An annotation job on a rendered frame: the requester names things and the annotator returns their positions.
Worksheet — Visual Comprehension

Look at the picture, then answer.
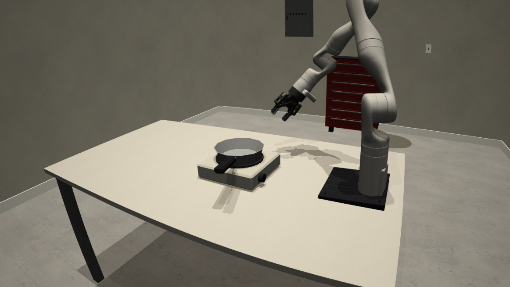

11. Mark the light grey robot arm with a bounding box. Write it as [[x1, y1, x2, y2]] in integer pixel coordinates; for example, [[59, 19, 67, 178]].
[[293, 0, 397, 196]]

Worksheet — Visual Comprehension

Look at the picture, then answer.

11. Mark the dark grey frying pan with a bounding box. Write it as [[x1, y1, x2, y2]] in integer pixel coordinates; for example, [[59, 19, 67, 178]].
[[214, 138, 264, 174]]

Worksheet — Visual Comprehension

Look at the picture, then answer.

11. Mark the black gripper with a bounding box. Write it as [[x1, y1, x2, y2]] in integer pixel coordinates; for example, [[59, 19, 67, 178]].
[[271, 86, 306, 121]]

